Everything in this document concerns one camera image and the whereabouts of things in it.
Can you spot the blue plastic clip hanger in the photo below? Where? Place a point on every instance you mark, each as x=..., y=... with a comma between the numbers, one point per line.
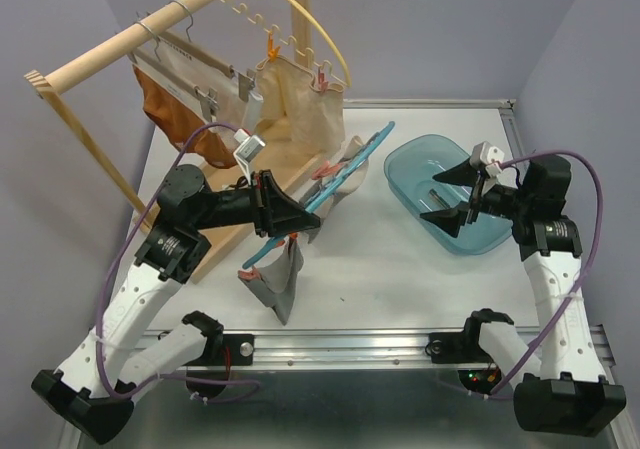
x=370, y=146

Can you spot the aluminium mounting rail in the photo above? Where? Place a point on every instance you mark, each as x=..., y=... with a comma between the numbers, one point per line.
x=324, y=350

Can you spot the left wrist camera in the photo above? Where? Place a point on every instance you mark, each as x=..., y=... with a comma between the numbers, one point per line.
x=249, y=146

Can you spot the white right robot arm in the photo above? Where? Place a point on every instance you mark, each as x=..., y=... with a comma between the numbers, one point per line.
x=559, y=383

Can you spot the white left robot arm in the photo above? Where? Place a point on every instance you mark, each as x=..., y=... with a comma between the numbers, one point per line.
x=97, y=387

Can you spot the yellow plastic clip hanger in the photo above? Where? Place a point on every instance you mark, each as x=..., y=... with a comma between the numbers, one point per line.
x=300, y=39

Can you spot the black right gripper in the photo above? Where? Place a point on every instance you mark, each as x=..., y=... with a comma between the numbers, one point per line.
x=451, y=219

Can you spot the grey underwear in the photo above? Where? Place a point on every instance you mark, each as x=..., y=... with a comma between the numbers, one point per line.
x=274, y=285
x=324, y=174

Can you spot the wooden clamp hanger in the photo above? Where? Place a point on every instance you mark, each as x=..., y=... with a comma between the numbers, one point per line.
x=202, y=103
x=204, y=69

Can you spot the beige underwear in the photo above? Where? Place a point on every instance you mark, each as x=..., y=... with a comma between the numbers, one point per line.
x=314, y=113

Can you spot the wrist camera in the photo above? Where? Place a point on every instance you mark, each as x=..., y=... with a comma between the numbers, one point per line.
x=486, y=159
x=249, y=146

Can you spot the blue plastic tub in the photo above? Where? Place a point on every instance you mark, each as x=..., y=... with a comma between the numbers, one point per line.
x=409, y=170

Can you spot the white underwear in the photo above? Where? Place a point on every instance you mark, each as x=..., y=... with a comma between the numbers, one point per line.
x=238, y=102

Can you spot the wooden clothes rack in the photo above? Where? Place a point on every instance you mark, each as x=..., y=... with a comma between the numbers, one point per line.
x=291, y=162

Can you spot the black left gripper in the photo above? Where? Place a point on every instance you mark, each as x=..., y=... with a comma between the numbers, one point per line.
x=274, y=210

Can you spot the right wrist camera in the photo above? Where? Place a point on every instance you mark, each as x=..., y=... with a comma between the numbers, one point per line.
x=486, y=159

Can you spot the brown underwear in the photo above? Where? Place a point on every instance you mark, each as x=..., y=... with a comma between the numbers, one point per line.
x=178, y=123

